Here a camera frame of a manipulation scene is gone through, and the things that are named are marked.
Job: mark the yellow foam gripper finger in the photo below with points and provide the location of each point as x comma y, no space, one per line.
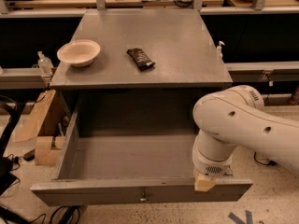
204,183

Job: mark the grey top drawer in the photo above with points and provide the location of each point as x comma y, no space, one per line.
118,151

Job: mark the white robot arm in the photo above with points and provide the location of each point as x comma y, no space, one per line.
235,117

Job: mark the grey drawer cabinet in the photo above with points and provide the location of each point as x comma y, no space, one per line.
187,62

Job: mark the white pump bottle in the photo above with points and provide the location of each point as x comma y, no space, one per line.
219,48

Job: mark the black snack packet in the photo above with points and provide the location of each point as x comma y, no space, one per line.
140,58

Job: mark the black power strip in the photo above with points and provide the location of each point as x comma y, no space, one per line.
71,216

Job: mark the cardboard box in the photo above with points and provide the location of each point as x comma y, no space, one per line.
45,127

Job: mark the white bowl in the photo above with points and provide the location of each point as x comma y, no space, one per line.
79,53

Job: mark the black chair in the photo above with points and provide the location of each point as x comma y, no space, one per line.
6,164

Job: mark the clear sanitizer bottle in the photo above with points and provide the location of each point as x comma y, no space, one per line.
45,64

